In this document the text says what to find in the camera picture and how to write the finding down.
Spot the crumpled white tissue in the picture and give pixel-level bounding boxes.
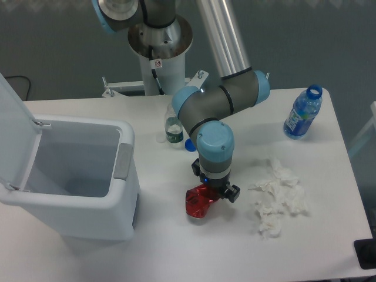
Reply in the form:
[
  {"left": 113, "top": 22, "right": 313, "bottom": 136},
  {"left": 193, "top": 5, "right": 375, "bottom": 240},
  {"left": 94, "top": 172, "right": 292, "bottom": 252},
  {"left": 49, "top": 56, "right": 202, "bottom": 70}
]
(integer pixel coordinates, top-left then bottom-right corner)
[{"left": 249, "top": 157, "right": 310, "bottom": 239}]

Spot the black device at table edge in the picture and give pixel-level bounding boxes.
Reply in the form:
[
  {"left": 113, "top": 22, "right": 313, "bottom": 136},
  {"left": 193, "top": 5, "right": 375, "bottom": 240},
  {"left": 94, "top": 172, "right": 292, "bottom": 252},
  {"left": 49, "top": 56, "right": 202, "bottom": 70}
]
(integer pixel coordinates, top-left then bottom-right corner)
[{"left": 354, "top": 239, "right": 375, "bottom": 270}]

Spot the crushed red can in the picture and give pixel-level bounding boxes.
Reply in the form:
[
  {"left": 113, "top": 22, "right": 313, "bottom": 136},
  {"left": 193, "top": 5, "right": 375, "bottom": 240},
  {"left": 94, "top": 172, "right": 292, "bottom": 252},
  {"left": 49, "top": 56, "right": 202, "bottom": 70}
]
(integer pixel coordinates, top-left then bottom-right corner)
[{"left": 185, "top": 184, "right": 221, "bottom": 219}]

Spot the blue plastic water bottle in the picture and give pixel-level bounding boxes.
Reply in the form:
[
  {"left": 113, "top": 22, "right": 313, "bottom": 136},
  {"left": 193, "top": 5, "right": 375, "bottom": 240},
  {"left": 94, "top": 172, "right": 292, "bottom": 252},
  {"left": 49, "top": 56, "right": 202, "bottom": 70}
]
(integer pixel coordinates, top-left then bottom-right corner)
[{"left": 283, "top": 84, "right": 323, "bottom": 140}]

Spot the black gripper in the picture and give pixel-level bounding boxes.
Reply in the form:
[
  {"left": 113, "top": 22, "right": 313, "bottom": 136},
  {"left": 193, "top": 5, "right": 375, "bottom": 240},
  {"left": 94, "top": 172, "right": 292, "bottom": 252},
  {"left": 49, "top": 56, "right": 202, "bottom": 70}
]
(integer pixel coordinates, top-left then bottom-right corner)
[{"left": 192, "top": 158, "right": 240, "bottom": 203}]

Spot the clear plastic bottle green label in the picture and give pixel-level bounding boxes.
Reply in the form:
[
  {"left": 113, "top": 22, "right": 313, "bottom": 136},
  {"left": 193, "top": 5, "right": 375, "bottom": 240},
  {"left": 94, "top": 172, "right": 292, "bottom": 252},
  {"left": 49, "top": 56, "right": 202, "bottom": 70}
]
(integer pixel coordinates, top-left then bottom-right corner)
[{"left": 164, "top": 103, "right": 183, "bottom": 149}]

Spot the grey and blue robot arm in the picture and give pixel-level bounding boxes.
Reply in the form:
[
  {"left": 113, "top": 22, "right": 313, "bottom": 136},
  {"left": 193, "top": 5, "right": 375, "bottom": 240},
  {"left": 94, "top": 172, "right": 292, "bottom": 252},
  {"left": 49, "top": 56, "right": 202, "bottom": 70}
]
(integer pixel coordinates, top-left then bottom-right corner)
[{"left": 92, "top": 1, "right": 270, "bottom": 202}]

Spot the blue bottle cap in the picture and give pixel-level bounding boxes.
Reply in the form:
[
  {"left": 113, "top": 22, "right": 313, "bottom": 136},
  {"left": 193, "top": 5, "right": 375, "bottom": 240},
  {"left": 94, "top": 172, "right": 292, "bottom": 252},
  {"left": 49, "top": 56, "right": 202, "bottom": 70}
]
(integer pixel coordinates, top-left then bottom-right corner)
[{"left": 184, "top": 139, "right": 196, "bottom": 152}]

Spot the white bottle cap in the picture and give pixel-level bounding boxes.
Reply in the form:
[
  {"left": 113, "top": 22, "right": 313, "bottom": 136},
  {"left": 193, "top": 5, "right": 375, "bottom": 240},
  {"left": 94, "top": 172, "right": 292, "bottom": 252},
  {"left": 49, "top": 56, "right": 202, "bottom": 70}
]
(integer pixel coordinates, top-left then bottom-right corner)
[{"left": 156, "top": 136, "right": 166, "bottom": 143}]

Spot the white trash bin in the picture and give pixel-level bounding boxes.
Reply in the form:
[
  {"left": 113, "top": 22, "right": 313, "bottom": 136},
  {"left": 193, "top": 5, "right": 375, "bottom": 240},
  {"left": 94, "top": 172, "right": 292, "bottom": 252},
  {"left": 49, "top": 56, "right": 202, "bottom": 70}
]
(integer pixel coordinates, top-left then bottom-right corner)
[{"left": 1, "top": 79, "right": 140, "bottom": 241}]

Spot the black cable on floor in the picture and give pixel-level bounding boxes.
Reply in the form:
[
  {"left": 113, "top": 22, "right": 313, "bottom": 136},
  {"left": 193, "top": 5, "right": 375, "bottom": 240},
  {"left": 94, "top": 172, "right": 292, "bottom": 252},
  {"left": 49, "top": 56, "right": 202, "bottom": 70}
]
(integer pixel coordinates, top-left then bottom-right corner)
[{"left": 4, "top": 75, "right": 32, "bottom": 100}]

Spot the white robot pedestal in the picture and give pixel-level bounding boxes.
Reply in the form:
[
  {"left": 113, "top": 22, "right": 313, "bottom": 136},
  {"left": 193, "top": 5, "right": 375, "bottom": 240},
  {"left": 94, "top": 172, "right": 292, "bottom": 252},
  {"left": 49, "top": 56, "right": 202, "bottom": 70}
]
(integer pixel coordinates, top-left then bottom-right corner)
[{"left": 128, "top": 15, "right": 193, "bottom": 96}]

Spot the white metal base frame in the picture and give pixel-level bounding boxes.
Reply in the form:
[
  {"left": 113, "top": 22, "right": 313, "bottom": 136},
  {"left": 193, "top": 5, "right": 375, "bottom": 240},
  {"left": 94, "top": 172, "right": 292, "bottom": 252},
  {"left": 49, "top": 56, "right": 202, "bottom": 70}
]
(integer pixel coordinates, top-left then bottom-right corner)
[{"left": 101, "top": 69, "right": 271, "bottom": 98}]

